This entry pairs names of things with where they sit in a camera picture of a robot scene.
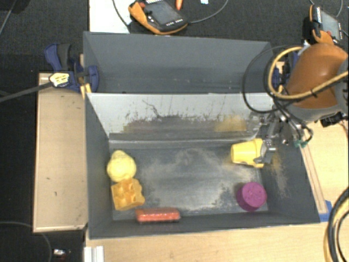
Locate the grey metal bin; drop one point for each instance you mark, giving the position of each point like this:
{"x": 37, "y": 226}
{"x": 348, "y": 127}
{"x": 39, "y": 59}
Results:
{"x": 169, "y": 67}

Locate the yellow toy duck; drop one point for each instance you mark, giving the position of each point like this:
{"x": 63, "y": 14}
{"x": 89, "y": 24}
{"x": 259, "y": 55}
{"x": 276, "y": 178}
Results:
{"x": 120, "y": 166}

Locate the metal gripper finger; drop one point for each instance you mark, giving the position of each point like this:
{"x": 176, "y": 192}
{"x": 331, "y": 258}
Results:
{"x": 270, "y": 153}

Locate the pale wood flat board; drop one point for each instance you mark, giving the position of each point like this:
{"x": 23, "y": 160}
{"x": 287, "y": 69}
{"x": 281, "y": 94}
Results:
{"x": 60, "y": 160}

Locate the purple cylinder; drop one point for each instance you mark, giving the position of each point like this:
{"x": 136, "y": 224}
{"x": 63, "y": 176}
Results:
{"x": 251, "y": 196}

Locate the red-brown flat block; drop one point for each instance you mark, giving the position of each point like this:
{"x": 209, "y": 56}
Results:
{"x": 158, "y": 215}

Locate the orange-yellow studded toy block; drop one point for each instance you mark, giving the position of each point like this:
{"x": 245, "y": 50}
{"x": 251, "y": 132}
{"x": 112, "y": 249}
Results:
{"x": 126, "y": 194}

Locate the yellow plastic cup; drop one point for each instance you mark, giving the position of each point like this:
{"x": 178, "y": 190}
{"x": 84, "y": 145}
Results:
{"x": 245, "y": 153}

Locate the black cylinder on white bracket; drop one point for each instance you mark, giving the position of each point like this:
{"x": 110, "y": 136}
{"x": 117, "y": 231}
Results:
{"x": 331, "y": 120}

